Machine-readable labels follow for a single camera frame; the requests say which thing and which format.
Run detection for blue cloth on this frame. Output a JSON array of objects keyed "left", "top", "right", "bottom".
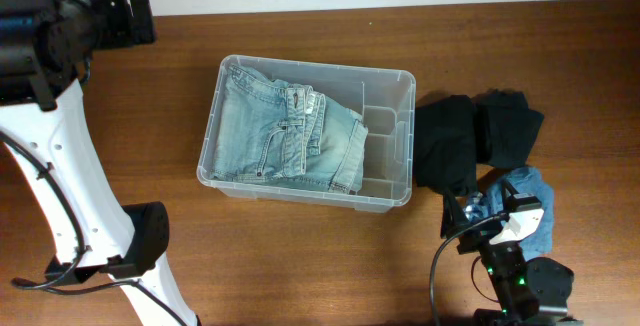
[{"left": 462, "top": 166, "right": 556, "bottom": 262}]

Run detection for black garment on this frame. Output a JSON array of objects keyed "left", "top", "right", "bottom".
[
  {"left": 474, "top": 90, "right": 544, "bottom": 169},
  {"left": 413, "top": 95, "right": 477, "bottom": 197}
]

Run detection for light blue jeans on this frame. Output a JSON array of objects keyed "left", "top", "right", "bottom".
[{"left": 209, "top": 65, "right": 368, "bottom": 194}]

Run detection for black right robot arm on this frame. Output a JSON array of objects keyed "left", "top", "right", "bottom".
[{"left": 439, "top": 181, "right": 581, "bottom": 325}]

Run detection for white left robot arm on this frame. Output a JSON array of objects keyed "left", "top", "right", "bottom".
[{"left": 1, "top": 0, "right": 199, "bottom": 325}]

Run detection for clear plastic storage bin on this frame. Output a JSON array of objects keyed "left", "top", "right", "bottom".
[{"left": 196, "top": 55, "right": 416, "bottom": 213}]

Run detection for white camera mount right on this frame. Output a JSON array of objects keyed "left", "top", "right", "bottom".
[{"left": 489, "top": 193, "right": 544, "bottom": 245}]

